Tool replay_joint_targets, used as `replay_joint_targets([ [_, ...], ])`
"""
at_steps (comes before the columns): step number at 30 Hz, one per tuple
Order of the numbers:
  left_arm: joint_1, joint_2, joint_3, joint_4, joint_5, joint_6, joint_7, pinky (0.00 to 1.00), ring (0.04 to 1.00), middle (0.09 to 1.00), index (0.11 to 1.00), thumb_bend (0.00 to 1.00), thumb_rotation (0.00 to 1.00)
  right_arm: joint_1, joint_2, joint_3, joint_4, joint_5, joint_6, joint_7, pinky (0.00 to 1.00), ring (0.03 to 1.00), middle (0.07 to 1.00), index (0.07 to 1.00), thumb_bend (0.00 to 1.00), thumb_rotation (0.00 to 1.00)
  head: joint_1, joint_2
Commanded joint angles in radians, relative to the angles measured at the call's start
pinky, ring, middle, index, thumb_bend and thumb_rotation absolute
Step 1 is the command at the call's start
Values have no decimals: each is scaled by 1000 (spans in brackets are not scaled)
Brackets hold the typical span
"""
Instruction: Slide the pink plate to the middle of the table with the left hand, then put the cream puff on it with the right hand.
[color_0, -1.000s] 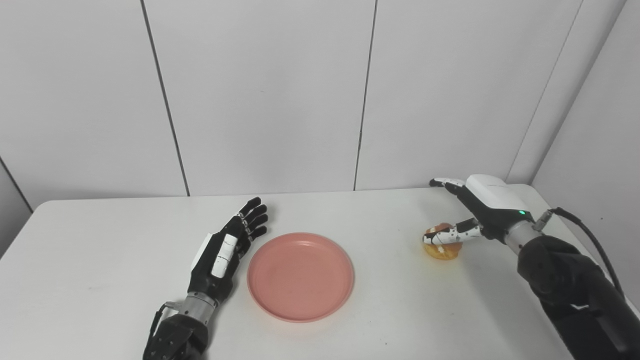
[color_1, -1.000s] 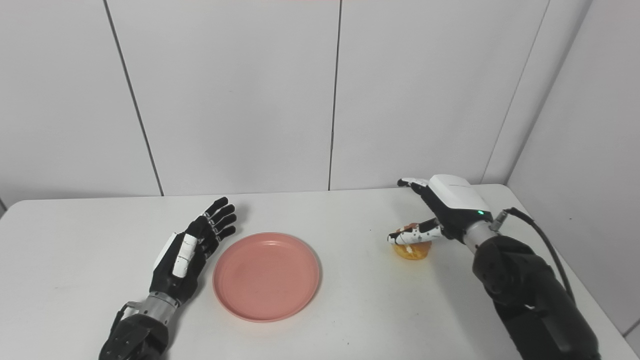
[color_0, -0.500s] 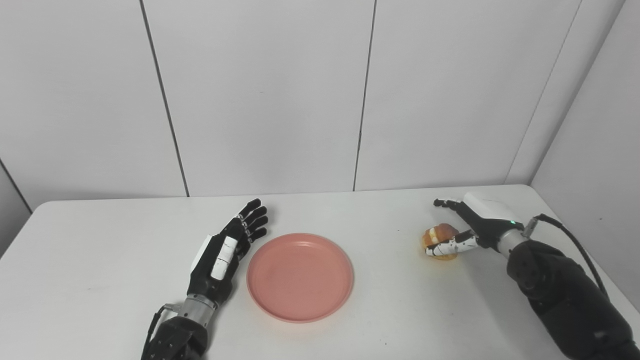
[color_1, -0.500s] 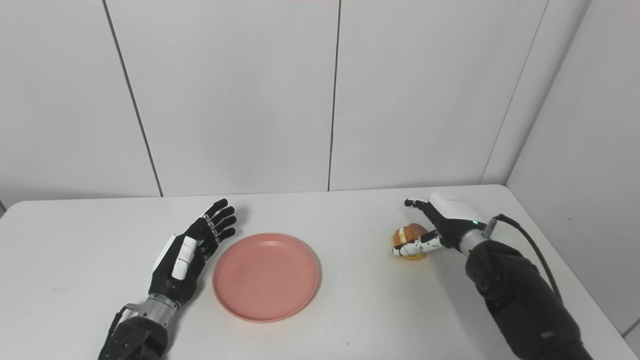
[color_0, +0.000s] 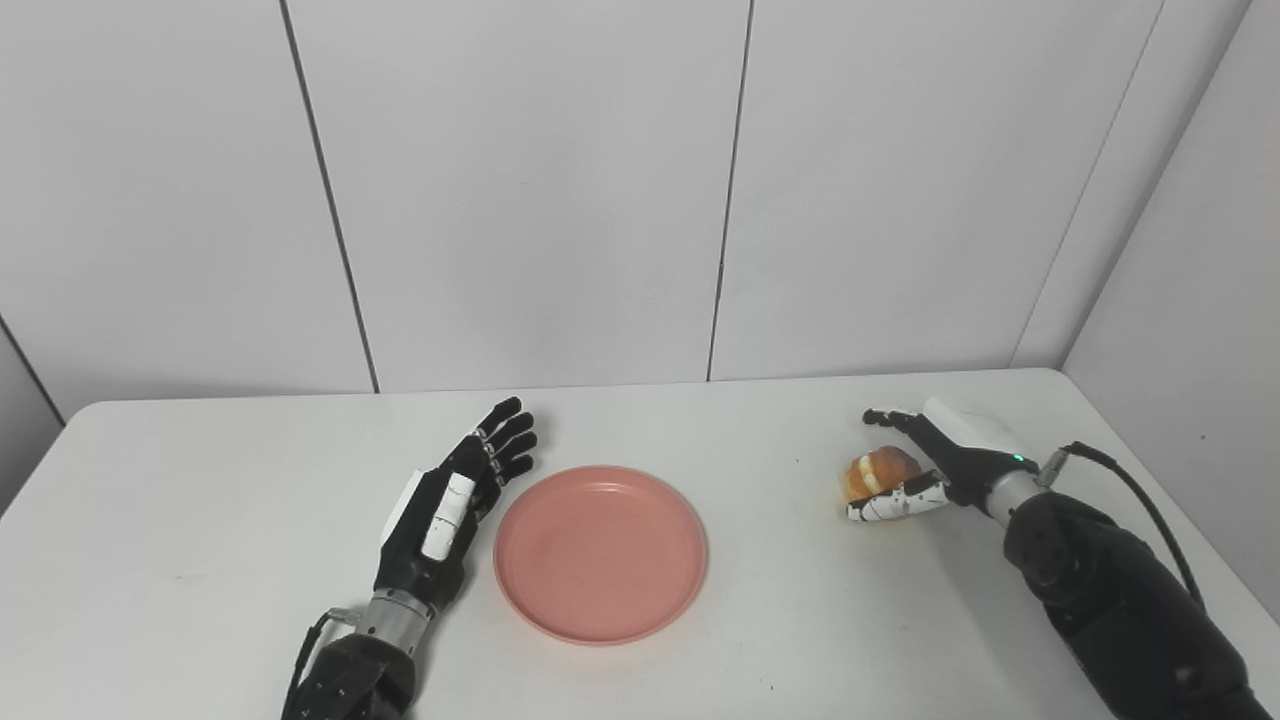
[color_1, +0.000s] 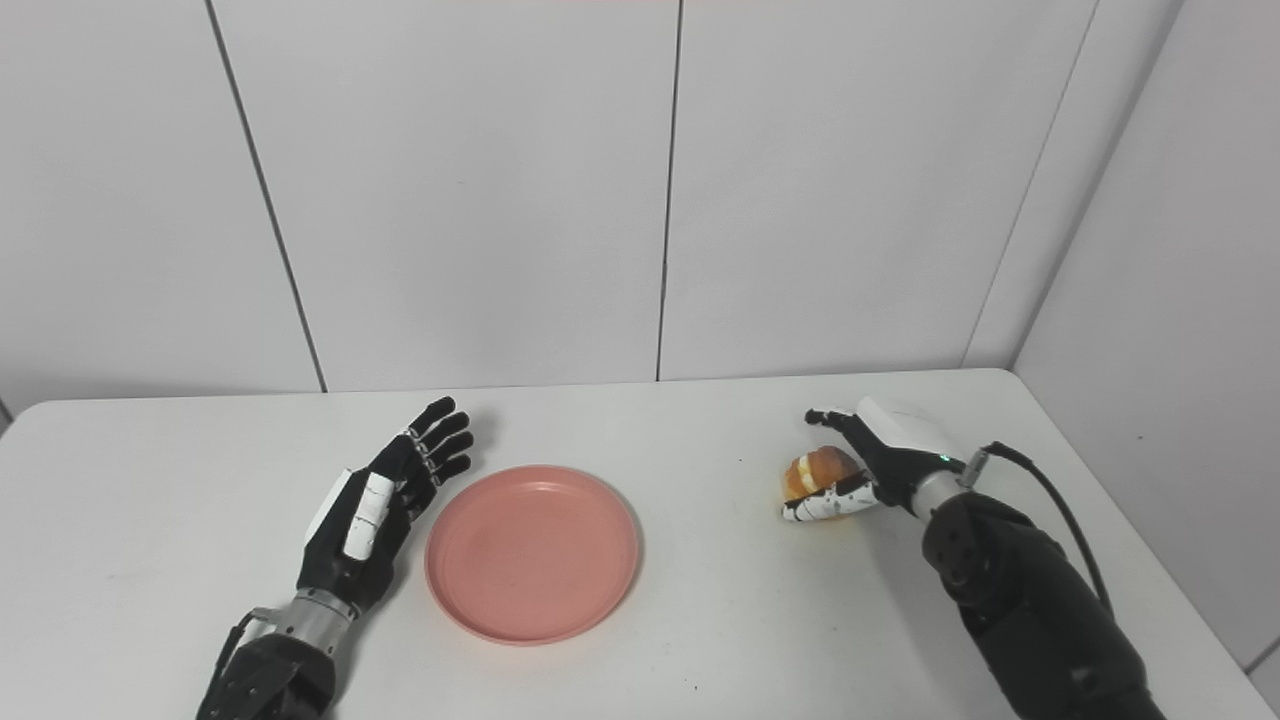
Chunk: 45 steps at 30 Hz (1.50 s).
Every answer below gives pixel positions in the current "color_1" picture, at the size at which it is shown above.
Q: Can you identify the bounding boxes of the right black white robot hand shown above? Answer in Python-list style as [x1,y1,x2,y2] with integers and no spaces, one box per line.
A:
[782,396,967,524]

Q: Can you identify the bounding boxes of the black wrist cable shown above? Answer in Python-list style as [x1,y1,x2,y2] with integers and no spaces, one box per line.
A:
[205,606,276,701]
[960,441,1116,619]

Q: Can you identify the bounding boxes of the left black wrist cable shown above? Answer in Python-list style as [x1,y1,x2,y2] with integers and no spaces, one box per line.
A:
[205,606,276,701]

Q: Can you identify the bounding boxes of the pink round plate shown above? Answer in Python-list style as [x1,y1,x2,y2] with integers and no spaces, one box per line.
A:
[425,465,641,646]

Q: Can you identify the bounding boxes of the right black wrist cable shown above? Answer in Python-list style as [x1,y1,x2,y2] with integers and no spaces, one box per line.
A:
[960,441,1116,619]

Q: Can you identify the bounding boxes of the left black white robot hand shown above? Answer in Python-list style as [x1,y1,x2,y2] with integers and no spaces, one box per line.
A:
[296,396,474,613]

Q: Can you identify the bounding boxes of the cream puff pastry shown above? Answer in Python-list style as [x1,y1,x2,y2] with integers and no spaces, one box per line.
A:
[781,446,867,504]

